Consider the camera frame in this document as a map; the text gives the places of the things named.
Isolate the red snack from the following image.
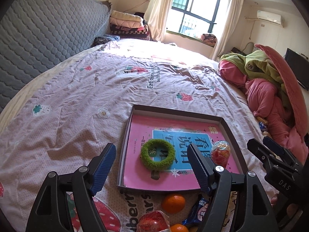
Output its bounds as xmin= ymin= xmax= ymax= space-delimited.
xmin=211 ymin=140 xmax=231 ymax=168
xmin=137 ymin=211 xmax=170 ymax=232

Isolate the stack of folded blankets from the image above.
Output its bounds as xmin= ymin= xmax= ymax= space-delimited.
xmin=110 ymin=10 xmax=152 ymax=40

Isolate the white wall air conditioner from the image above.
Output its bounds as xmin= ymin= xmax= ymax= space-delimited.
xmin=257 ymin=10 xmax=284 ymax=26

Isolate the pink and green quilt pile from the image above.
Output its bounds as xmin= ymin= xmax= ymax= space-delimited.
xmin=219 ymin=44 xmax=308 ymax=163

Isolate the blue Oreo cookie packet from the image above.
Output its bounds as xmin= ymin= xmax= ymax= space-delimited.
xmin=182 ymin=194 xmax=209 ymax=226

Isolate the dark framed window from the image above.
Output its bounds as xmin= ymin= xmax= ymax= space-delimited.
xmin=166 ymin=0 xmax=228 ymax=37

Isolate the person's right hand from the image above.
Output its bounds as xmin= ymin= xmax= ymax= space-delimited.
xmin=270 ymin=194 xmax=279 ymax=206

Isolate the cream left curtain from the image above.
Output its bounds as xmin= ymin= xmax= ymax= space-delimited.
xmin=144 ymin=0 xmax=173 ymax=42

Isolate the small blue snack packet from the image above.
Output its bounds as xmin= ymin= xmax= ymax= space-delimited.
xmin=259 ymin=122 xmax=268 ymax=132

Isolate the grey quilted headboard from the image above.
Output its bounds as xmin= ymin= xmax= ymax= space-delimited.
xmin=1 ymin=0 xmax=112 ymax=109

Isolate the shallow grey cardboard tray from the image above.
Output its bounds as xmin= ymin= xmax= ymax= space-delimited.
xmin=117 ymin=105 xmax=248 ymax=193

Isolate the cream curtain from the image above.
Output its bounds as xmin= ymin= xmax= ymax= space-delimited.
xmin=212 ymin=0 xmax=244 ymax=61
xmin=144 ymin=0 xmax=173 ymax=42

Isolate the cream right curtain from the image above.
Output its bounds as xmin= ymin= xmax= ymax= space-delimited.
xmin=212 ymin=0 xmax=244 ymax=61

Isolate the orange tangerine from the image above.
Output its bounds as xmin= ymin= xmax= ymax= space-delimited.
xmin=161 ymin=194 xmax=186 ymax=214
xmin=170 ymin=224 xmax=189 ymax=232

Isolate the pink strawberry print bedsheet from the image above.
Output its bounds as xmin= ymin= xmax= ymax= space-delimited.
xmin=1 ymin=39 xmax=265 ymax=231

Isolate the floral cushion on windowsill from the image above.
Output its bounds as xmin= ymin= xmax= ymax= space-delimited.
xmin=200 ymin=34 xmax=217 ymax=47

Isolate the yellow wrapped snack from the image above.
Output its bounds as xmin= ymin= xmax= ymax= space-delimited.
xmin=256 ymin=116 xmax=268 ymax=126

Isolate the green fuzzy hair ring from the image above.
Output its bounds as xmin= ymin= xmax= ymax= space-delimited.
xmin=140 ymin=138 xmax=176 ymax=171

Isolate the black television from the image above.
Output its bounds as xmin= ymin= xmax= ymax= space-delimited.
xmin=284 ymin=48 xmax=309 ymax=91

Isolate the dark clothing by headboard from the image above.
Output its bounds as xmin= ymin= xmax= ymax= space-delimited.
xmin=91 ymin=35 xmax=121 ymax=48

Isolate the pink and blue book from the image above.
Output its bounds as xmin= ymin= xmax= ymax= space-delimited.
xmin=122 ymin=113 xmax=241 ymax=190

